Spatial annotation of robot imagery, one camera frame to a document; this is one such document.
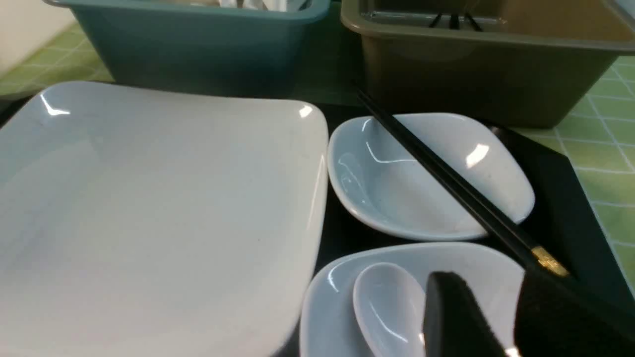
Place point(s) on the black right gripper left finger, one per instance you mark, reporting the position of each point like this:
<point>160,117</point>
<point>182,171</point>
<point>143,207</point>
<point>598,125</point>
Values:
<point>454,325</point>

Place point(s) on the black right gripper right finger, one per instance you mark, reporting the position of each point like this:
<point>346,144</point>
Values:
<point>556,317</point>

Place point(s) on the black chopstick gold band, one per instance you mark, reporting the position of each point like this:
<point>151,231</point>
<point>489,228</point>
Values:
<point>495,222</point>

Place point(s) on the white ceramic soup spoon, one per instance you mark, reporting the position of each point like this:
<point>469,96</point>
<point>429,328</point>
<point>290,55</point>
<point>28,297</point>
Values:
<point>389,308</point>

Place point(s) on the white bowl with spoon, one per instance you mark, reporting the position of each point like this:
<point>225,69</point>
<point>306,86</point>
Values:
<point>328,326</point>

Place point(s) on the small white bowl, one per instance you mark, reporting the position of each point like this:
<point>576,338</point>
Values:
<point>383,186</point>

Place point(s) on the large white square plate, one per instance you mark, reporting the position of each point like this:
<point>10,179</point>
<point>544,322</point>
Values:
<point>145,223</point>

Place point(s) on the brown plastic bin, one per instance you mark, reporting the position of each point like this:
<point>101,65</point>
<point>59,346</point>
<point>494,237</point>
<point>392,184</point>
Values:
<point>532,64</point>

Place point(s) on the black chopsticks in bin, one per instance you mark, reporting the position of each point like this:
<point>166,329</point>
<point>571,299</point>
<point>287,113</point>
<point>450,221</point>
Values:
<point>455,21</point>

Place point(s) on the teal plastic bin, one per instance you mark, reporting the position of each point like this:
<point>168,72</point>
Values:
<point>189,48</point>

